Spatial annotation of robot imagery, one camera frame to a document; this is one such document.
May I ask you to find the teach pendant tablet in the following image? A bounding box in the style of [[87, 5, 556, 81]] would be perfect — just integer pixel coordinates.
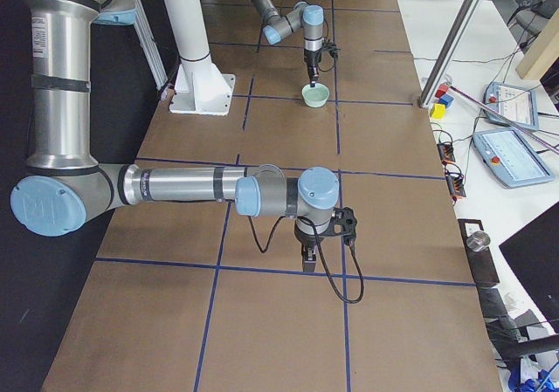
[[484, 82, 540, 130], [473, 128, 555, 189]]

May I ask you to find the brown paper table cover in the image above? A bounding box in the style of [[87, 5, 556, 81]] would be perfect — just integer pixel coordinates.
[[44, 0, 501, 391]]

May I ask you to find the blue cube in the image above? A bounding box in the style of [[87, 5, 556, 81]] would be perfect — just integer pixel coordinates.
[[438, 93, 453, 108]]

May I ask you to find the steel cylinder weight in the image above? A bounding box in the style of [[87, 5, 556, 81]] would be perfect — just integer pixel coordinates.
[[466, 230, 491, 252]]

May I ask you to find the orange black power strip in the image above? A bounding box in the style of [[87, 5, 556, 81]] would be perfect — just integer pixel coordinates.
[[434, 129, 456, 164]]

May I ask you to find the yellow cube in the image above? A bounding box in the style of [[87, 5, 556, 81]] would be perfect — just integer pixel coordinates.
[[430, 103, 446, 120]]

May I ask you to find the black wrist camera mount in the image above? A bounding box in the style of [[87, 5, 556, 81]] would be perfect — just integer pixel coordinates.
[[321, 207, 357, 247]]

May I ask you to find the near teach pendant tablet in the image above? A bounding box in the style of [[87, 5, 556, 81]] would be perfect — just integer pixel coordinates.
[[473, 128, 555, 189]]

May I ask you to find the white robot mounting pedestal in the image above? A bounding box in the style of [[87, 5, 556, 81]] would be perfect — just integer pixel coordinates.
[[164, 0, 236, 116]]

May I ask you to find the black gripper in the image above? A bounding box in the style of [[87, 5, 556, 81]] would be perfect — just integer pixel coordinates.
[[304, 49, 321, 87], [294, 224, 323, 273]]

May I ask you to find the aluminium frame post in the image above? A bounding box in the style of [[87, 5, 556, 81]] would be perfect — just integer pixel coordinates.
[[418, 0, 483, 107]]

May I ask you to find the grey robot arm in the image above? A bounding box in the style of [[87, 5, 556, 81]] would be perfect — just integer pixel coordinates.
[[250, 0, 325, 87], [10, 0, 352, 272]]

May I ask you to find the white grabber reaching stick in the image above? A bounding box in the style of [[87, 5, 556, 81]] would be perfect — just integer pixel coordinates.
[[448, 85, 559, 155]]

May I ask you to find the mint green bowl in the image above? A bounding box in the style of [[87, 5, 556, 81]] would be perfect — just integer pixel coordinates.
[[301, 83, 330, 108]]

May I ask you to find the black monitor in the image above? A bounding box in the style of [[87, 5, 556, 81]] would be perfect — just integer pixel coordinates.
[[500, 203, 558, 332]]

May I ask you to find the far teach pendant tablet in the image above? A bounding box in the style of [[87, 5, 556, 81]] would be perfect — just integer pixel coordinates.
[[484, 82, 540, 130]]

